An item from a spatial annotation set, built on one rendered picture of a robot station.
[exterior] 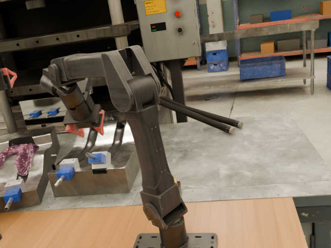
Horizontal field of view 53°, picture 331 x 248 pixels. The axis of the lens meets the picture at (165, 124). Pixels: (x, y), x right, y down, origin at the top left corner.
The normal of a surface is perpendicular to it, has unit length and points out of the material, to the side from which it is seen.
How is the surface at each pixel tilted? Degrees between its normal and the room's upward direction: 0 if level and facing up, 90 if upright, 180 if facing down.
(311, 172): 0
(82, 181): 90
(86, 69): 93
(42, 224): 0
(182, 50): 90
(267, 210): 0
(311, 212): 90
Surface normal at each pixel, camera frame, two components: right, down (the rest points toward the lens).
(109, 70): -0.67, 0.33
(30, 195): 0.17, 0.30
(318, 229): -0.12, 0.34
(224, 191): -0.14, -0.93
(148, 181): -0.66, 0.12
